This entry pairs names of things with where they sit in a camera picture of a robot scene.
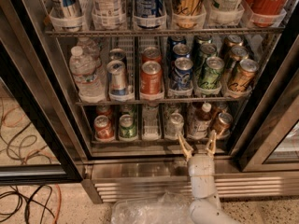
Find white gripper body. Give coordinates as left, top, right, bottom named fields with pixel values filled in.
left=188, top=154, right=215, bottom=178

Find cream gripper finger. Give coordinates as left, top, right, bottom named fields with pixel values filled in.
left=206, top=130, right=217, bottom=158
left=178, top=133, right=193, bottom=161

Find brown drink plastic bottle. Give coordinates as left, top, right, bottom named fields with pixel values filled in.
left=187, top=103, right=212, bottom=140

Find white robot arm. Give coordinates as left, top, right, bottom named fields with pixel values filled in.
left=177, top=131, right=240, bottom=224

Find right fridge glass door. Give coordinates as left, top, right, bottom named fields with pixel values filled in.
left=234, top=39, right=299, bottom=173

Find fridge glass door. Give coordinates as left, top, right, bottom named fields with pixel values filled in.
left=234, top=39, right=299, bottom=173
left=0, top=43, right=82, bottom=186

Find steel fridge base grille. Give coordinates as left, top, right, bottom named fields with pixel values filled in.
left=81, top=157, right=299, bottom=203

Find front clear water bottle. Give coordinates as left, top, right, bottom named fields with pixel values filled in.
left=69, top=46, right=105, bottom=103

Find clear water bottle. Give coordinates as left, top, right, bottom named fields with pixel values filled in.
left=77, top=37, right=102, bottom=68
left=69, top=46, right=105, bottom=103

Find rear clear water bottle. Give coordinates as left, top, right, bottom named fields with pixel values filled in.
left=77, top=37, right=102, bottom=68

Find left fridge glass door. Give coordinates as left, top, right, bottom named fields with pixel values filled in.
left=0, top=43, right=82, bottom=186

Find red cola bottle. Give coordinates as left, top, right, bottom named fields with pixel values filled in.
left=245, top=0, right=287, bottom=27

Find top white label bottle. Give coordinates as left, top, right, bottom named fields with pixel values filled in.
left=93, top=0, right=126, bottom=29

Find bottom front bronze can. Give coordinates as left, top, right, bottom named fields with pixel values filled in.
left=211, top=112, right=233, bottom=136

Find bronze can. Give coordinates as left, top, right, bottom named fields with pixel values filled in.
left=212, top=102, right=228, bottom=116
left=211, top=112, right=233, bottom=136

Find bottom silver can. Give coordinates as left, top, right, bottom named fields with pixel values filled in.
left=165, top=113, right=184, bottom=140

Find bottom rear bronze can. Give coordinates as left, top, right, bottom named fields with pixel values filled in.
left=212, top=102, right=228, bottom=116

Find clear plastic bin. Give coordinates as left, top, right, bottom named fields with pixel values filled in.
left=111, top=192, right=193, bottom=224

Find bottom front green can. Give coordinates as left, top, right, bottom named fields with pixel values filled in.
left=119, top=114, right=137, bottom=138

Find front green soda can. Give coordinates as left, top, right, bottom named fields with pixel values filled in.
left=197, top=57, right=224, bottom=90

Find green soda can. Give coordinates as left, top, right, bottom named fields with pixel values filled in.
left=193, top=35, right=212, bottom=49
left=196, top=43, right=218, bottom=66
left=197, top=57, right=224, bottom=90

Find front blue soda can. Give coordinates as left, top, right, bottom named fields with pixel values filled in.
left=170, top=57, right=193, bottom=91

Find blue soda can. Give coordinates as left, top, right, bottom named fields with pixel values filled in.
left=170, top=57, right=193, bottom=91
left=171, top=43, right=191, bottom=61
left=167, top=35, right=186, bottom=51

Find front gold soda can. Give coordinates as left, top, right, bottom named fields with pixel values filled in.
left=227, top=59, right=258, bottom=92

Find gold soda can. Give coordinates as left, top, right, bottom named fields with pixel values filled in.
left=227, top=59, right=258, bottom=92
left=224, top=46, right=249, bottom=70
left=220, top=35, right=244, bottom=57

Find bottom rear green can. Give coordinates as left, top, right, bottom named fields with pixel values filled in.
left=120, top=104, right=136, bottom=116

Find front orange soda can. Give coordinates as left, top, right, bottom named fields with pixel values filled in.
left=140, top=61, right=162, bottom=94

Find orange soda can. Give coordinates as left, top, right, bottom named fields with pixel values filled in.
left=142, top=47, right=162, bottom=63
left=140, top=61, right=162, bottom=94

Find bottom front red can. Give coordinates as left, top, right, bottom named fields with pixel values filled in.
left=93, top=115, right=114, bottom=139

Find red can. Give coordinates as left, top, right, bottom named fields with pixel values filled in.
left=96, top=105, right=113, bottom=117
left=93, top=115, right=114, bottom=139

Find bottom rear red can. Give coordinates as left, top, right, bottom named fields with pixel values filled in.
left=96, top=105, right=113, bottom=117

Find middle green soda can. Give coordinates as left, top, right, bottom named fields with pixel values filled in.
left=196, top=43, right=218, bottom=66

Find middle gold soda can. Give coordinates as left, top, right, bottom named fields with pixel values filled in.
left=224, top=46, right=249, bottom=70

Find middle blue soda can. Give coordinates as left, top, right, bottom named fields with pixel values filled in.
left=171, top=43, right=191, bottom=61

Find rear orange soda can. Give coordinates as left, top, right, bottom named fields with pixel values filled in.
left=142, top=47, right=162, bottom=63

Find rear green soda can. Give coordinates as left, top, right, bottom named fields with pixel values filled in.
left=193, top=35, right=212, bottom=49

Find rear gold soda can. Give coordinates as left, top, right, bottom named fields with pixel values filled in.
left=220, top=35, right=244, bottom=57

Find rear blue soda can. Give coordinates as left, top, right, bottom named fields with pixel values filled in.
left=167, top=35, right=186, bottom=51

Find rear silver blue can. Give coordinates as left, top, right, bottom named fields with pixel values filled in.
left=108, top=48, right=126, bottom=63

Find top gold can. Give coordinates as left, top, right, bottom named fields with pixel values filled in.
left=172, top=0, right=204, bottom=29

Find top blue patterned can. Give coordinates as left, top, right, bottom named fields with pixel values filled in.
left=135, top=0, right=163, bottom=18

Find top blue white can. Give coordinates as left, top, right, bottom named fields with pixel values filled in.
left=51, top=0, right=81, bottom=19

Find middle wire shelf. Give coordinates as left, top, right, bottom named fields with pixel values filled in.
left=75, top=96, right=247, bottom=106

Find wire shelf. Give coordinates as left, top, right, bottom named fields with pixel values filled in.
left=45, top=27, right=284, bottom=37
left=75, top=96, right=247, bottom=106

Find top wire shelf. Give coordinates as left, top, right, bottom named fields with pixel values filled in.
left=45, top=27, right=284, bottom=37

